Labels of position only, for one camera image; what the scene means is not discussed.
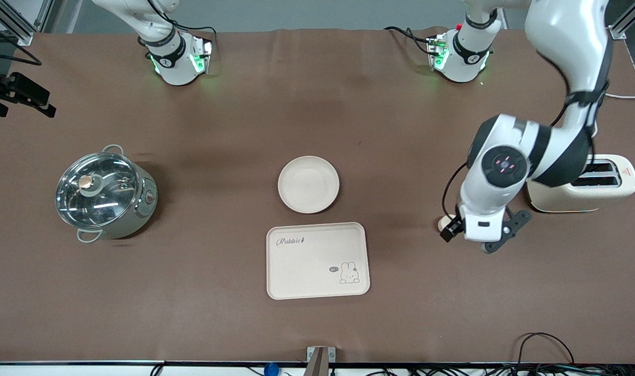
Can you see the grey metal bracket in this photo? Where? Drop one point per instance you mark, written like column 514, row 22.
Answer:
column 320, row 360

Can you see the aluminium frame profile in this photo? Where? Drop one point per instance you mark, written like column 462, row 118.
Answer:
column 12, row 23
column 623, row 23

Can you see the small pale bun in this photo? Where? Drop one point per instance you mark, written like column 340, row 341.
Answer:
column 443, row 222

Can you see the round beige plate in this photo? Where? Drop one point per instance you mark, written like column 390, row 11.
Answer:
column 307, row 185

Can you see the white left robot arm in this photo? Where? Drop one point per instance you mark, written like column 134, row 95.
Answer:
column 568, row 52

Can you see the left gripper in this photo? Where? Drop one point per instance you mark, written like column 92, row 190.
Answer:
column 451, row 228

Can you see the steel electric cooking pot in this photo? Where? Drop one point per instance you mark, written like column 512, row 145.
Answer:
column 140, row 219

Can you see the brown table mat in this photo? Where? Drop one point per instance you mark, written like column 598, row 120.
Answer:
column 401, row 313

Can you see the beige rabbit print tray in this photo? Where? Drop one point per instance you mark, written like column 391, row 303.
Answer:
column 307, row 271

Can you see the small blue round object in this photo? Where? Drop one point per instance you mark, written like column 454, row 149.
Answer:
column 271, row 369

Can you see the glass pot lid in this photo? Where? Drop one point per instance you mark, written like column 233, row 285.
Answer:
column 103, row 209

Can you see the cream two-slot toaster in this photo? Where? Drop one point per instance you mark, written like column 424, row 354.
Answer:
column 610, row 193

